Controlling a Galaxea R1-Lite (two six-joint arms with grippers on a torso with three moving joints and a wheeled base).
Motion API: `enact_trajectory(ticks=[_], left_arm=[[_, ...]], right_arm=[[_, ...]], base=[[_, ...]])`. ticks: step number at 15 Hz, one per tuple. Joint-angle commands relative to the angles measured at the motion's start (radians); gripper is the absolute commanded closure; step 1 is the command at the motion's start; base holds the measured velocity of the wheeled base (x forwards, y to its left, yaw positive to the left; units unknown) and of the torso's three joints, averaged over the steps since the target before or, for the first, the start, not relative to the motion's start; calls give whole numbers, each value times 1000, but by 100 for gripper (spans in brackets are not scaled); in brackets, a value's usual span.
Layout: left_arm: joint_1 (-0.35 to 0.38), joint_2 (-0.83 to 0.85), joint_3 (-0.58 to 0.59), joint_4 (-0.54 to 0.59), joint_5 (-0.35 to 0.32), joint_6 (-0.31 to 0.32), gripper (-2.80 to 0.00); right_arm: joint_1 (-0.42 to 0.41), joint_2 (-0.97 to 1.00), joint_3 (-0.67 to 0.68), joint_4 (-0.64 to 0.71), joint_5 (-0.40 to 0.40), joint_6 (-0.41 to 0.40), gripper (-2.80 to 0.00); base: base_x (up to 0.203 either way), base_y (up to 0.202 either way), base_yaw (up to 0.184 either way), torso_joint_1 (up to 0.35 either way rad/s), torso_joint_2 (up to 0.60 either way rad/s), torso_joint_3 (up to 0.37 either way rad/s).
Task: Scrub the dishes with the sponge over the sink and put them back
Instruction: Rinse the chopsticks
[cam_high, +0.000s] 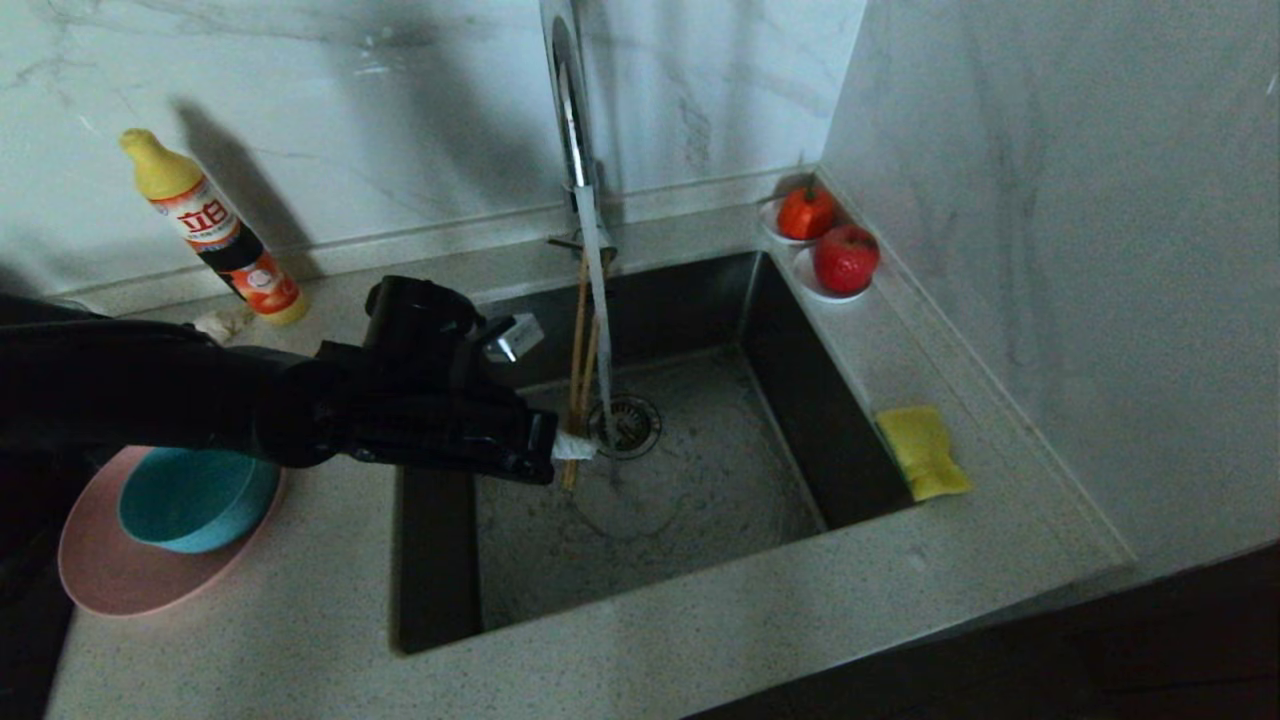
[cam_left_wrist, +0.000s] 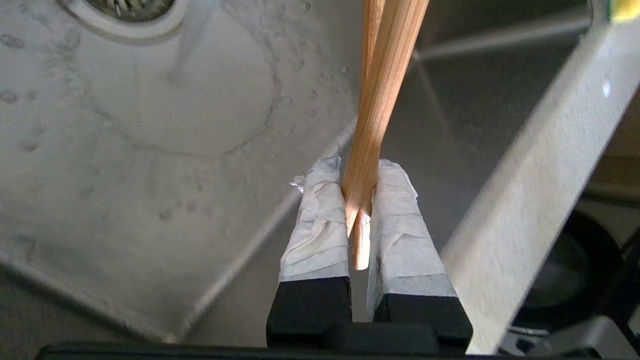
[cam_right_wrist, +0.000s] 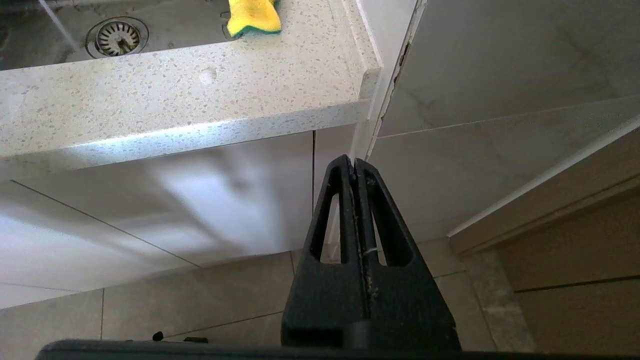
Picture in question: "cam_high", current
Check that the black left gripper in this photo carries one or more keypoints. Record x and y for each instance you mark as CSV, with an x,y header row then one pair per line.
x,y
440,430

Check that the yellow green sponge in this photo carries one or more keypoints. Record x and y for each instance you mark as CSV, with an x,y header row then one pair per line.
x,y
925,455

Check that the orange dish soap bottle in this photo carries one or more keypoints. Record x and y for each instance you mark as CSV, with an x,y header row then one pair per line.
x,y
215,235

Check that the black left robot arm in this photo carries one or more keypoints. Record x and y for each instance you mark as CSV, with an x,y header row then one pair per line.
x,y
150,390

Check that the stainless steel sink basin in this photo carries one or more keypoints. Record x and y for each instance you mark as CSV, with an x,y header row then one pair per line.
x,y
700,520

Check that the chrome sink faucet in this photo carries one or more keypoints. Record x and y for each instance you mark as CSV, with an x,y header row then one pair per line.
x,y
572,120

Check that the round metal drain strainer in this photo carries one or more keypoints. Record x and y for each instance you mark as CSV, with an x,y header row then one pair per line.
x,y
635,425

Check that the small white round dish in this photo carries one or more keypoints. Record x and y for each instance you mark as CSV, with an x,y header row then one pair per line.
x,y
806,284
770,228

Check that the orange-red toy tomato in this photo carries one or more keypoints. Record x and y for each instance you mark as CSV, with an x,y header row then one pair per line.
x,y
806,213

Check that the red toy apple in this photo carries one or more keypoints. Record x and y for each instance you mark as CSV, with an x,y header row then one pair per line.
x,y
846,260

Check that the crumpled white paper tissue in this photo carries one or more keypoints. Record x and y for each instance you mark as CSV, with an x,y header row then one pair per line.
x,y
222,325

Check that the teal plastic bowl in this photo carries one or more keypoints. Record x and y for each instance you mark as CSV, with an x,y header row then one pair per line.
x,y
195,500

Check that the pink plastic plate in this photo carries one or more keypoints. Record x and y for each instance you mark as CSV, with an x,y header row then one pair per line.
x,y
120,580

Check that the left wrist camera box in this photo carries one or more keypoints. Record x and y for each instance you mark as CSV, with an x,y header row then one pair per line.
x,y
515,337

